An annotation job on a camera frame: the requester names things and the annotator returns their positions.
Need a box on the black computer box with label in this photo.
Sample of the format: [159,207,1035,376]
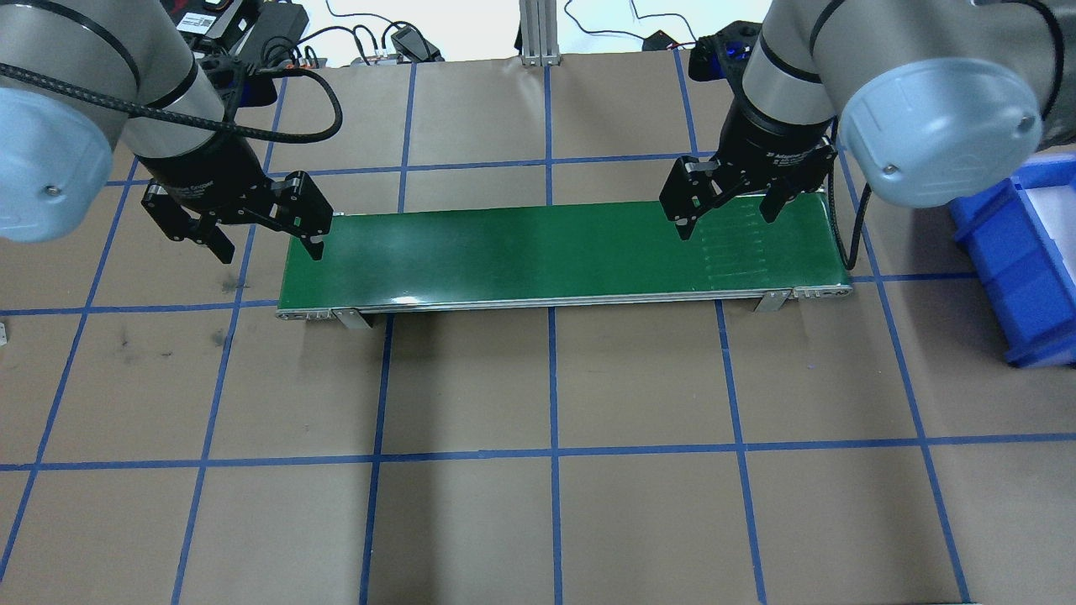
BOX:
[168,0,260,41]

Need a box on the large black power adapter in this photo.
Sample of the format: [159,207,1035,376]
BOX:
[240,0,310,66]

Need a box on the green belt conveyor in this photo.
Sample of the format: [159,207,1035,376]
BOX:
[275,189,854,330]

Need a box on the blue plastic bin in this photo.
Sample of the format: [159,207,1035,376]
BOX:
[948,151,1076,369]

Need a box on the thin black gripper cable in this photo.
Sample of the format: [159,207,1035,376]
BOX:
[828,118,872,272]

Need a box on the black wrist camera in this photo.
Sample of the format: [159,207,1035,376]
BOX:
[688,21,766,85]
[198,52,280,108]

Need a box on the black braided cable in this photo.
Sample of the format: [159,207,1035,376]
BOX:
[0,62,344,144]

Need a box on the aluminium profile post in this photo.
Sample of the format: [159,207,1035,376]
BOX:
[515,0,562,67]

